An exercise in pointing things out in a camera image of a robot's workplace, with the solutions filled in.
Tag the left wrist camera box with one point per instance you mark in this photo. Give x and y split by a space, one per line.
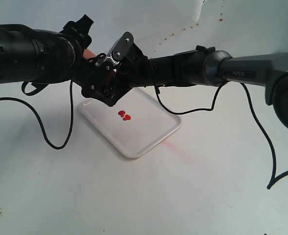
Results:
79 31

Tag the white rectangular plastic tray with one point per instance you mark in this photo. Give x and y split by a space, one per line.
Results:
150 123

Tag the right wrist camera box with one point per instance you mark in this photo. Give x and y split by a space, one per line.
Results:
120 49

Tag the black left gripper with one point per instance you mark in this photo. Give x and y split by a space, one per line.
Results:
100 88

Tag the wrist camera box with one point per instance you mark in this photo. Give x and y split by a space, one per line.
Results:
120 49
79 31

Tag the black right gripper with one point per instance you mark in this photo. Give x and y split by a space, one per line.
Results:
134 71

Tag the red sauce blobs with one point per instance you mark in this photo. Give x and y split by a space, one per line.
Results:
124 115

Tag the red sauce squeeze bottle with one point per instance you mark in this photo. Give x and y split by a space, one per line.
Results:
95 62

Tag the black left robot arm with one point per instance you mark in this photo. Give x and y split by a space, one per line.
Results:
43 57

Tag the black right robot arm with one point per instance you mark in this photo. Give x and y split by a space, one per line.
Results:
207 67

